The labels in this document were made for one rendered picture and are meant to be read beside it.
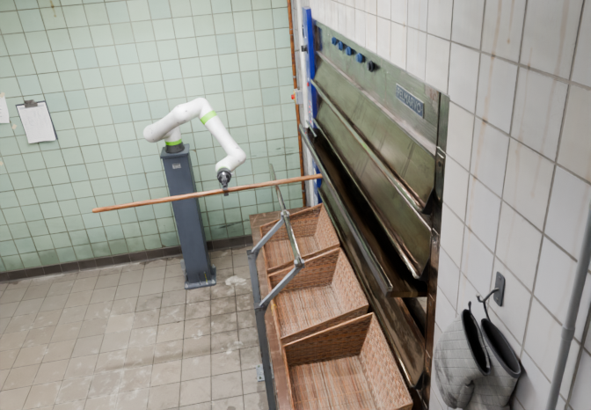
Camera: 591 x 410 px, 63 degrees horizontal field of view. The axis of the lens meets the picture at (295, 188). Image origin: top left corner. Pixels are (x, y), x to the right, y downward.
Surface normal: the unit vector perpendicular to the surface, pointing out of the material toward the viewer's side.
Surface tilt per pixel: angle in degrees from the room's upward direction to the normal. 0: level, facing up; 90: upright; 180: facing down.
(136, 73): 90
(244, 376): 0
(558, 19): 90
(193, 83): 90
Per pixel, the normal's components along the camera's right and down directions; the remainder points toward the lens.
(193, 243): 0.15, 0.43
